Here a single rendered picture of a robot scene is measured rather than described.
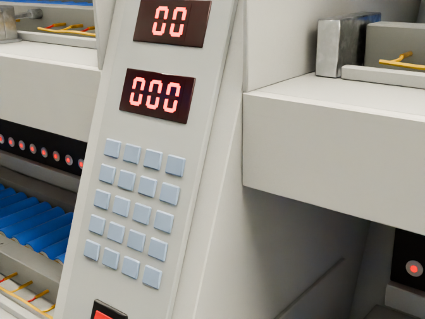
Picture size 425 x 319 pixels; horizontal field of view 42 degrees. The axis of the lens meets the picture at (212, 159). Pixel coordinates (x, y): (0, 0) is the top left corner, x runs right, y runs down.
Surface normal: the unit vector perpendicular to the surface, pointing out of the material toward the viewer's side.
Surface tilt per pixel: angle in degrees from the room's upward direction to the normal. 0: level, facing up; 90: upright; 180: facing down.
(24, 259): 21
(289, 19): 90
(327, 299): 90
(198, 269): 90
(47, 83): 111
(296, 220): 90
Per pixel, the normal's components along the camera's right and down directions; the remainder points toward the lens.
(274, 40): 0.78, 0.20
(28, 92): -0.62, 0.27
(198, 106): -0.59, -0.08
